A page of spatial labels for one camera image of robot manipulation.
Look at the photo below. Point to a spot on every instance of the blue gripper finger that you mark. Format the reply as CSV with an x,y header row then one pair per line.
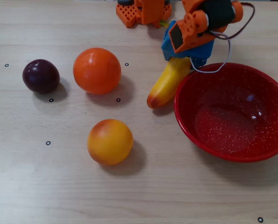
x,y
198,62
169,56

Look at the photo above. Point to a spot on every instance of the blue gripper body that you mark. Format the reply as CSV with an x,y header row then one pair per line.
x,y
198,54

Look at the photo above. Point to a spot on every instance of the yellow toy banana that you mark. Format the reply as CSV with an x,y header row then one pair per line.
x,y
169,81

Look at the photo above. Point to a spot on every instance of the orange robot base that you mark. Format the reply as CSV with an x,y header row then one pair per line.
x,y
143,14

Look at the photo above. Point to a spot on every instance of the red speckled bowl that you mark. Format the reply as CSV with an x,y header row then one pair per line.
x,y
232,121

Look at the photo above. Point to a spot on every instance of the orange fruit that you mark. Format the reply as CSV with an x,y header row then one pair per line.
x,y
97,71

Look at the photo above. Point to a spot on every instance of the yellow-orange peach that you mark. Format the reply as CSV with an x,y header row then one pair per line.
x,y
109,142

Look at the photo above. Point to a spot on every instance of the dark purple plum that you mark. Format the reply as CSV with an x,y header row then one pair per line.
x,y
41,76

